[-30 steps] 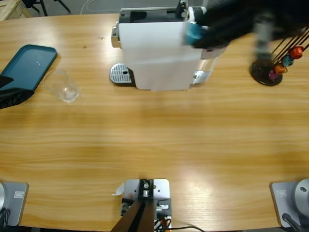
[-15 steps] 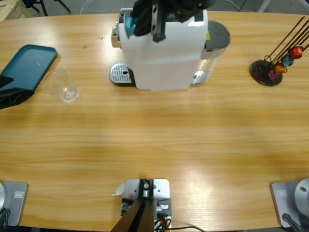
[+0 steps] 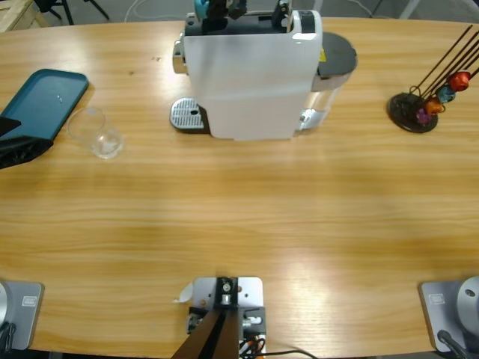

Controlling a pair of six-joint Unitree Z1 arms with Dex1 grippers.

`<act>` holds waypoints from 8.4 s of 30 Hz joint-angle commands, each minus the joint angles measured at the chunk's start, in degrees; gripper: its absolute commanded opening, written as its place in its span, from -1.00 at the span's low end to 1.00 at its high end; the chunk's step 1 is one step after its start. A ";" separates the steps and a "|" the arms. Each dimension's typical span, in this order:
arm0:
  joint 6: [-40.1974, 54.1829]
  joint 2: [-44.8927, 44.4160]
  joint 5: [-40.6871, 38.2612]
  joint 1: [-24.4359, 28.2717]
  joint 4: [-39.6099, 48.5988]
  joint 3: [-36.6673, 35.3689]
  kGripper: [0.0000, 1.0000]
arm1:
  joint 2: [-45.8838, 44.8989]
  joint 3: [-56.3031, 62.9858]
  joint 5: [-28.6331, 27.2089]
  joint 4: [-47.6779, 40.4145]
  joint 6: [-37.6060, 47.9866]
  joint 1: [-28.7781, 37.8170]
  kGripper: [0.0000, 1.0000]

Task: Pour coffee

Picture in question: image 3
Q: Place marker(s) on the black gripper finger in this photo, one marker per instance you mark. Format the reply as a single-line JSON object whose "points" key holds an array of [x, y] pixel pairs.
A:
{"points": [[6, 126], [218, 8], [238, 7], [22, 151]]}

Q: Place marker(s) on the teal coffee capsule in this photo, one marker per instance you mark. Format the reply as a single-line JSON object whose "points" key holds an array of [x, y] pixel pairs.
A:
{"points": [[446, 94], [201, 7]]}

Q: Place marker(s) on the clear drinking glass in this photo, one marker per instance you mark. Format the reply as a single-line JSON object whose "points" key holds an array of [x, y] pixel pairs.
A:
{"points": [[106, 144]]}

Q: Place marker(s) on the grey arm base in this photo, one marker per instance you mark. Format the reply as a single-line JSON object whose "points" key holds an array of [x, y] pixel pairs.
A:
{"points": [[22, 318], [449, 310]]}

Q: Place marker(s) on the white capsule coffee machine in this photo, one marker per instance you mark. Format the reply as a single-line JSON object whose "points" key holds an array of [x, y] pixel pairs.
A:
{"points": [[247, 86]]}

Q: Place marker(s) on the purple coffee capsule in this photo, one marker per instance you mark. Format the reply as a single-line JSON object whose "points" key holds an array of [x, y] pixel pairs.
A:
{"points": [[423, 116]]}

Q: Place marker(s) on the orange coffee capsule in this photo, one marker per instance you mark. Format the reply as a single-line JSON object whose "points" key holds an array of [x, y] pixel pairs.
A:
{"points": [[433, 107]]}

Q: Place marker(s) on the red coffee capsule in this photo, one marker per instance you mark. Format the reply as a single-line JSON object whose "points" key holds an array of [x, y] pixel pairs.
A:
{"points": [[459, 81]]}

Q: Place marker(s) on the teal plastic tray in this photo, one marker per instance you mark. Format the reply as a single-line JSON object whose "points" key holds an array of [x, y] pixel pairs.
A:
{"points": [[41, 101]]}

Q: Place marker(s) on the clear water tank dark lid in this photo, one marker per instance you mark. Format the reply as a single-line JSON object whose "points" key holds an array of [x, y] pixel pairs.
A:
{"points": [[337, 52]]}

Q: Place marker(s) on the chrome drip tray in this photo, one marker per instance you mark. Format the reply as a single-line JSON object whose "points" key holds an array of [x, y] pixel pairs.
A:
{"points": [[185, 114]]}

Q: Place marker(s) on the wooden crate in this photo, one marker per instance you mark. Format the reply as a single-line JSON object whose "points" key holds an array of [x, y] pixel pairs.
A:
{"points": [[18, 15]]}

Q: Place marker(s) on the black chair legs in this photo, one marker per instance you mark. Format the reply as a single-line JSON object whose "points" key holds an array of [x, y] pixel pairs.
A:
{"points": [[67, 9]]}

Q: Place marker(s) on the black capsule holder with rods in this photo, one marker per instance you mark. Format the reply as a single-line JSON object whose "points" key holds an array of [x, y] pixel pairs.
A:
{"points": [[402, 108]]}

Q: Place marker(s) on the white tape tab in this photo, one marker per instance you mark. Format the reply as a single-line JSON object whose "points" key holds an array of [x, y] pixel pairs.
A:
{"points": [[185, 293]]}

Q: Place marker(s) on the grey metal post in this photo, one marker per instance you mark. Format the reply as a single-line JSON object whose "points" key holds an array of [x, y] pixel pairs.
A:
{"points": [[409, 9]]}

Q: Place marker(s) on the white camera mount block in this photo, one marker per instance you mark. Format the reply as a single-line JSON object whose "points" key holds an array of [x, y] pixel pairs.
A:
{"points": [[250, 291]]}

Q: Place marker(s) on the dark camera post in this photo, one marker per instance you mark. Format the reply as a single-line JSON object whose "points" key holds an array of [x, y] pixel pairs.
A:
{"points": [[221, 336]]}

